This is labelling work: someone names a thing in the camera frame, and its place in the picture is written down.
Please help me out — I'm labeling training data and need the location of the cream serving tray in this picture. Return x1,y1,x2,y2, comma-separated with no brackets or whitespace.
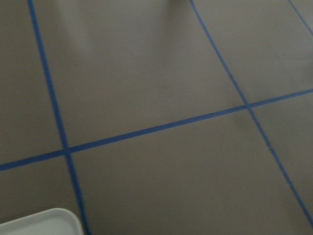
0,208,84,235

